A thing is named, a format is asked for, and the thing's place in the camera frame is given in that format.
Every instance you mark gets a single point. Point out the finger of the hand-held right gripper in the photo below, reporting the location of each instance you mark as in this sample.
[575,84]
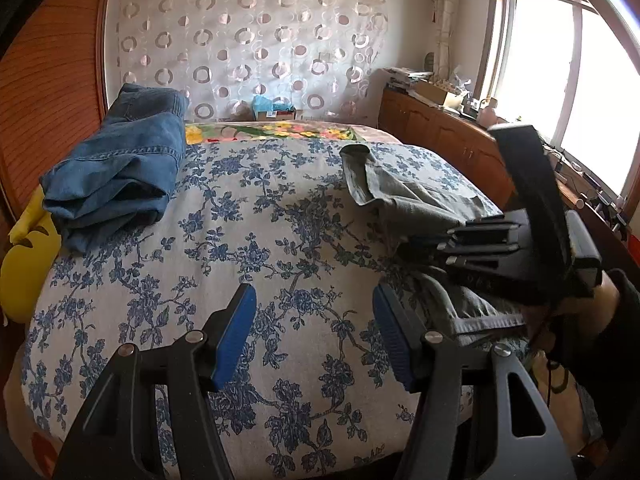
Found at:
[485,232]
[480,256]

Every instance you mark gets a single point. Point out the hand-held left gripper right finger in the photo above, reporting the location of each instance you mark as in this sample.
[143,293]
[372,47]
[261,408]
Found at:
[392,330]

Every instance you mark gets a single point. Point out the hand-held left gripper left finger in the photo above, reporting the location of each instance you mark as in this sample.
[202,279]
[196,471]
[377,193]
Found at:
[235,330]

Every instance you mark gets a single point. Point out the grey pants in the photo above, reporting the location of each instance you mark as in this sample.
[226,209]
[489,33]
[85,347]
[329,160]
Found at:
[400,195]

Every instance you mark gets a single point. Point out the person's right forearm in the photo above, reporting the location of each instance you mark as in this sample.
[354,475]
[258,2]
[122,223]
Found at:
[620,340]

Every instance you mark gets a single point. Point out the wooden side cabinet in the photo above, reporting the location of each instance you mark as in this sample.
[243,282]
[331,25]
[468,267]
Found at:
[435,125]

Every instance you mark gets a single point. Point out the blue floral bedsheet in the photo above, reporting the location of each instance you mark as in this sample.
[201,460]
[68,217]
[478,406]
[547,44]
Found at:
[250,210]

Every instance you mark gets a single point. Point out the open cardboard box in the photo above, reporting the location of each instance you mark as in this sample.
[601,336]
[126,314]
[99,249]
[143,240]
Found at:
[432,91]

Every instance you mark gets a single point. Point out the stack of papers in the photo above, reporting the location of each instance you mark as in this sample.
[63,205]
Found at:
[407,79]

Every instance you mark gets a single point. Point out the window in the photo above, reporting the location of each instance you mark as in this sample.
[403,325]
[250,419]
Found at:
[540,60]

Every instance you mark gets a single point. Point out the colourful floral blanket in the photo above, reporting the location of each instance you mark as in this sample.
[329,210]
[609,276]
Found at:
[280,131]

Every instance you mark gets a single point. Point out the folded blue jeans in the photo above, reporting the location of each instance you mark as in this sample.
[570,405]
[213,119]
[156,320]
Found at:
[120,160]

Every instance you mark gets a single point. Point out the light window curtain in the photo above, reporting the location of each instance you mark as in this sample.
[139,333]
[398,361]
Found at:
[445,20]

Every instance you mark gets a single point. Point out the yellow plush toy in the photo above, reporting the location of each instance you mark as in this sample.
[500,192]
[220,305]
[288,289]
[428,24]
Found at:
[25,270]

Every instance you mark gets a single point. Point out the small cardboard box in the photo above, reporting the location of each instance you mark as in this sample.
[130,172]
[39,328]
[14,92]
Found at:
[287,114]

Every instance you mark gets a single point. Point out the cardboard box with blue bag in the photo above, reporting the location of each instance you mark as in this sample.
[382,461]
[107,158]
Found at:
[265,104]

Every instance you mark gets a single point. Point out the circle-patterned sheer curtain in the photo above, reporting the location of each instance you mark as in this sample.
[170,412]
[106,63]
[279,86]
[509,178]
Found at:
[225,35]

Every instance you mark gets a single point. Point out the wooden slatted wardrobe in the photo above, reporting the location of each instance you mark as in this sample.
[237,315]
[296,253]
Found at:
[60,60]

